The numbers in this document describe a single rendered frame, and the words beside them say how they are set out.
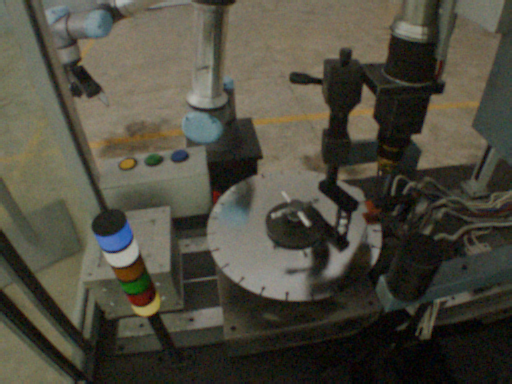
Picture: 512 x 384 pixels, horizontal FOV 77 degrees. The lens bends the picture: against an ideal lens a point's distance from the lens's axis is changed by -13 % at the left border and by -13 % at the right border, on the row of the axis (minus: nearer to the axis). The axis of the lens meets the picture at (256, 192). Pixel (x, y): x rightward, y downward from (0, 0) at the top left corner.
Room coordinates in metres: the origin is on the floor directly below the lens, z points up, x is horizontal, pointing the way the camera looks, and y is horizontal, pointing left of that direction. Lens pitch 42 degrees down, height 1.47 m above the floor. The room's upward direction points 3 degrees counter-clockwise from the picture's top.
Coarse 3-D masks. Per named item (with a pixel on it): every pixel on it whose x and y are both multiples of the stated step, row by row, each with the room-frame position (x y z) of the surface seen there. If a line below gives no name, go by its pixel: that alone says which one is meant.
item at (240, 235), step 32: (256, 192) 0.56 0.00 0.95; (288, 192) 0.56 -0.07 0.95; (320, 192) 0.56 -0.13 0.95; (352, 192) 0.55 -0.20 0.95; (224, 224) 0.48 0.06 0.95; (256, 224) 0.47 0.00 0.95; (352, 224) 0.46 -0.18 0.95; (224, 256) 0.40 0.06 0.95; (256, 256) 0.40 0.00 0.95; (288, 256) 0.40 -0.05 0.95; (320, 256) 0.39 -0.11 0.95; (352, 256) 0.39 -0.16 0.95; (256, 288) 0.33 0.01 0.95; (288, 288) 0.33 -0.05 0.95; (320, 288) 0.33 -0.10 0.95
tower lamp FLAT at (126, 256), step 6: (132, 240) 0.29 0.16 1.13; (132, 246) 0.29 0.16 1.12; (138, 246) 0.31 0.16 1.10; (108, 252) 0.27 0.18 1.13; (114, 252) 0.27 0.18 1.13; (120, 252) 0.27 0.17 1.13; (126, 252) 0.28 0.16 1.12; (132, 252) 0.29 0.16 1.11; (138, 252) 0.30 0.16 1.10; (108, 258) 0.28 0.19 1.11; (114, 258) 0.27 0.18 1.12; (120, 258) 0.27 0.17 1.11; (126, 258) 0.28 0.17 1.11; (132, 258) 0.28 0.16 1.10; (114, 264) 0.27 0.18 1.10; (120, 264) 0.27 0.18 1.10; (126, 264) 0.28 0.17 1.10
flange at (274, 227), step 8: (272, 208) 0.51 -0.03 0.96; (280, 208) 0.50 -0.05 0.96; (312, 208) 0.50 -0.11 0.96; (312, 216) 0.48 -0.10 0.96; (320, 216) 0.48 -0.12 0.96; (272, 224) 0.46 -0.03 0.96; (280, 224) 0.46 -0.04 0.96; (288, 224) 0.45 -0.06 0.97; (296, 224) 0.45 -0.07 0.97; (304, 224) 0.45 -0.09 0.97; (312, 224) 0.46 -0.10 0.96; (320, 224) 0.46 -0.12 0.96; (272, 232) 0.44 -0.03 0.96; (280, 232) 0.44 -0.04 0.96; (288, 232) 0.44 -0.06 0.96; (296, 232) 0.44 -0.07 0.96; (304, 232) 0.44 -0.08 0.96; (312, 232) 0.44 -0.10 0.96; (320, 232) 0.44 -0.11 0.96; (280, 240) 0.42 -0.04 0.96; (288, 240) 0.42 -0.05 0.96; (296, 240) 0.42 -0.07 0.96; (304, 240) 0.42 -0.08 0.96; (312, 240) 0.42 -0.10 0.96
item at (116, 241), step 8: (96, 216) 0.31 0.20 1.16; (104, 216) 0.30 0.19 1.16; (112, 216) 0.30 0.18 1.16; (120, 216) 0.30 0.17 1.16; (96, 224) 0.29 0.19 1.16; (104, 224) 0.29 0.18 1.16; (112, 224) 0.29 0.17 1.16; (120, 224) 0.29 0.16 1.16; (128, 224) 0.30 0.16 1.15; (96, 232) 0.28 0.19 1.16; (104, 232) 0.28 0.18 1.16; (112, 232) 0.28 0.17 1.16; (120, 232) 0.28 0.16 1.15; (128, 232) 0.29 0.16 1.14; (104, 240) 0.27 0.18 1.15; (112, 240) 0.27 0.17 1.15; (120, 240) 0.28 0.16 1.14; (128, 240) 0.29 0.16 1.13; (104, 248) 0.28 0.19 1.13; (112, 248) 0.27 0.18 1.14; (120, 248) 0.28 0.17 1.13
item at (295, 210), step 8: (288, 200) 0.49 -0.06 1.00; (296, 200) 0.48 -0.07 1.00; (312, 200) 0.48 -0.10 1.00; (288, 208) 0.46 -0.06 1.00; (296, 208) 0.46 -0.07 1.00; (304, 208) 0.46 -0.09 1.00; (272, 216) 0.45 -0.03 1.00; (280, 216) 0.45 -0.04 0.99; (288, 216) 0.47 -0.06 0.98; (296, 216) 0.46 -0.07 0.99; (304, 216) 0.44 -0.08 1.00
